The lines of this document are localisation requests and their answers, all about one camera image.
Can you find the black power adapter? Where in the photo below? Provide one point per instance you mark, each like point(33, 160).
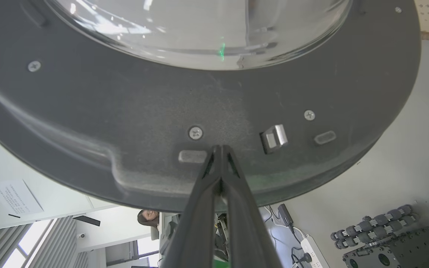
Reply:
point(285, 214)

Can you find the black metal base plate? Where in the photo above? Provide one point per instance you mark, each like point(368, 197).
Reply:
point(404, 251)

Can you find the white power strip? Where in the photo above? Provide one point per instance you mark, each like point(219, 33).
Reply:
point(313, 253)

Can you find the person with dark hair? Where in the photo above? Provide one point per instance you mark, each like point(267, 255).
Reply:
point(148, 216)

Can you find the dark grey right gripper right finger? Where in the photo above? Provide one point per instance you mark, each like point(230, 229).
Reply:
point(246, 230)

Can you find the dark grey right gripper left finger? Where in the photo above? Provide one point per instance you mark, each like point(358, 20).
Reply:
point(196, 230)

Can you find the black ceiling lamp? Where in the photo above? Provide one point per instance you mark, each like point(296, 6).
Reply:
point(86, 220)

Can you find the grey window blind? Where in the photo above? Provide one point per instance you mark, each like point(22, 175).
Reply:
point(43, 245)

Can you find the black round glass washer door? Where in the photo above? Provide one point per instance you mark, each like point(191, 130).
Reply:
point(88, 111)

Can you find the grey roller bar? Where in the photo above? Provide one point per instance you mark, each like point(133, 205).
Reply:
point(378, 232)
point(374, 222)

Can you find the white paper note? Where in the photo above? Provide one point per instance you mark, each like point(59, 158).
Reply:
point(15, 197)

